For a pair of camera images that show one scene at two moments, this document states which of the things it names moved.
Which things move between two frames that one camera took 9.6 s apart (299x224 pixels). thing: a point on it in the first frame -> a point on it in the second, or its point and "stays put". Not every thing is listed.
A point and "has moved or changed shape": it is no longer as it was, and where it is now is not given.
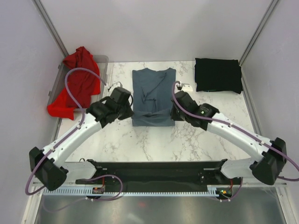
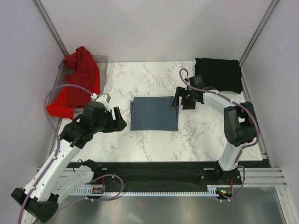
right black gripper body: (178, 115) -> (188, 99)
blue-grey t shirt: (152, 92) has moved or changed shape
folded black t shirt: (217, 74) stays put
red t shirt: (82, 84) stays put
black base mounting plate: (164, 176) stays put
